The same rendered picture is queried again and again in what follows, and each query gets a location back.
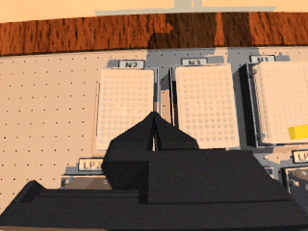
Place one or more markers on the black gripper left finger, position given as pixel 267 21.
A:
pixel 140 136

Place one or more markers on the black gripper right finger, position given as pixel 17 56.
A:
pixel 167 137

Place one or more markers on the beige flat base plate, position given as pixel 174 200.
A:
pixel 48 105

